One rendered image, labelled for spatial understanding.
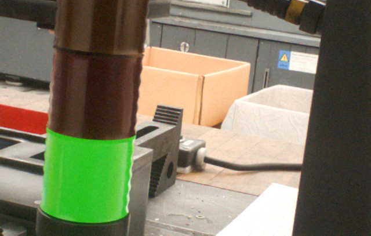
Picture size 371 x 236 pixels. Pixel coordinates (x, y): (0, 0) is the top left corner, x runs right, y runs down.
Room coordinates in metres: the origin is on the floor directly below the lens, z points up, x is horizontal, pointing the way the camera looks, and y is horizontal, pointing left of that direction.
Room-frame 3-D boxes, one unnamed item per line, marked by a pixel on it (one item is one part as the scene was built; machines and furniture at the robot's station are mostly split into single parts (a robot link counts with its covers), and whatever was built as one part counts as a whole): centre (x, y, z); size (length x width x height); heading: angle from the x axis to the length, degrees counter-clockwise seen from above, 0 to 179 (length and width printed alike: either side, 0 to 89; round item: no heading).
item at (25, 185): (0.61, 0.10, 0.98); 0.20 x 0.10 x 0.01; 162
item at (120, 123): (0.32, 0.04, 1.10); 0.04 x 0.04 x 0.03
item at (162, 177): (0.84, 0.03, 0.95); 0.06 x 0.03 x 0.09; 162
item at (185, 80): (3.18, 0.08, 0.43); 0.59 x 0.54 x 0.58; 158
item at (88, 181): (0.32, 0.04, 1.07); 0.04 x 0.04 x 0.03
